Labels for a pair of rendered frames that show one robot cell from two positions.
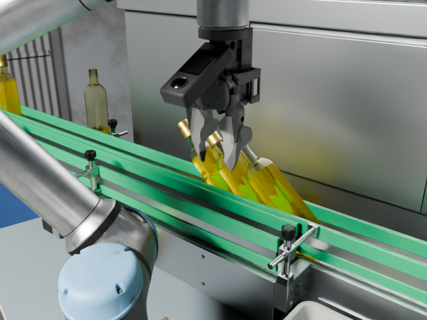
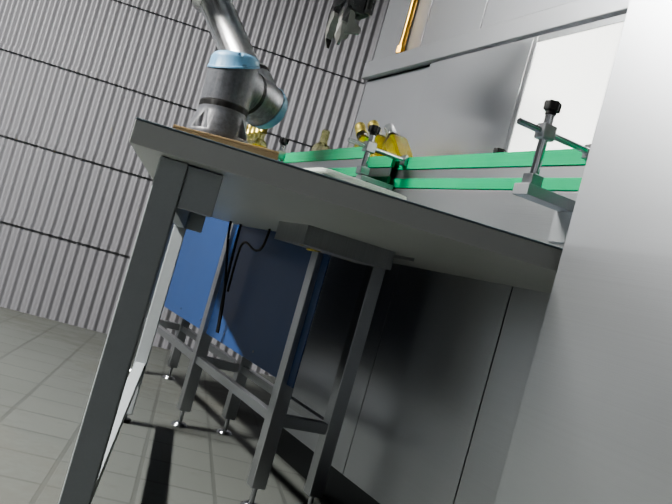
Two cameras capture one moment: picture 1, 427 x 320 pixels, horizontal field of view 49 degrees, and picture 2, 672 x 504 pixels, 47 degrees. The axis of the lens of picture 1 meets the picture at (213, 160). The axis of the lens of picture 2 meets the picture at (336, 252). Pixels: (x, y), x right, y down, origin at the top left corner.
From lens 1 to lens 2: 1.58 m
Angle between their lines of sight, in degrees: 35
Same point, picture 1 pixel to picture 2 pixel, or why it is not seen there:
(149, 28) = (377, 90)
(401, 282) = (442, 178)
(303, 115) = (447, 117)
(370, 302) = (418, 199)
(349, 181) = not seen: hidden behind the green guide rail
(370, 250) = (431, 160)
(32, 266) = not seen: hidden behind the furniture
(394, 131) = (495, 108)
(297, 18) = (462, 46)
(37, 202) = (225, 45)
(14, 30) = not seen: outside the picture
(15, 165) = (225, 22)
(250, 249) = (352, 166)
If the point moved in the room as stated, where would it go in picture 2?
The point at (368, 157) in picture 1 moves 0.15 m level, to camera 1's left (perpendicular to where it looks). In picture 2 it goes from (477, 136) to (422, 126)
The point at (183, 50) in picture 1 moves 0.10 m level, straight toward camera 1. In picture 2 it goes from (393, 100) to (384, 90)
